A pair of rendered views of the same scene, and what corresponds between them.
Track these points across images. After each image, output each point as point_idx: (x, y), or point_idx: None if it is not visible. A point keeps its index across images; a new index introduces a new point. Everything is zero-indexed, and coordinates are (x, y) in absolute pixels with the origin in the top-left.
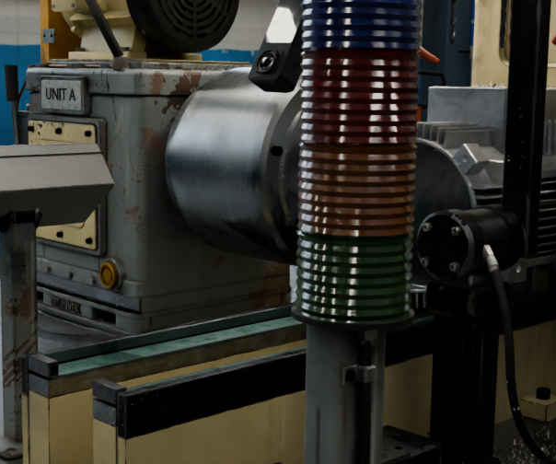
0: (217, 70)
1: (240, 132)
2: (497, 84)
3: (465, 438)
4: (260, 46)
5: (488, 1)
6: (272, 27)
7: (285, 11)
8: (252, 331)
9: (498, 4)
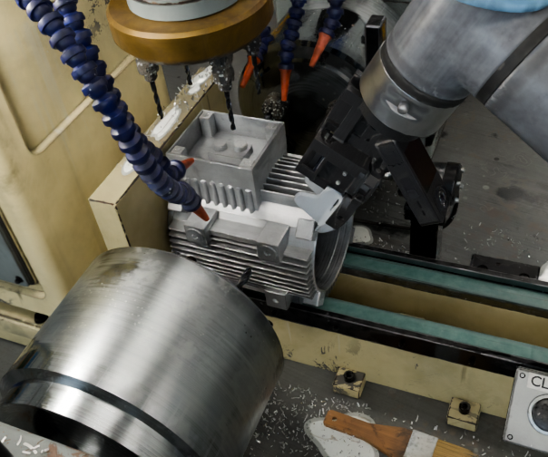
0: (19, 441)
1: (254, 354)
2: (40, 175)
3: (440, 256)
4: (428, 197)
5: None
6: (421, 179)
7: (416, 159)
8: (469, 333)
9: (6, 107)
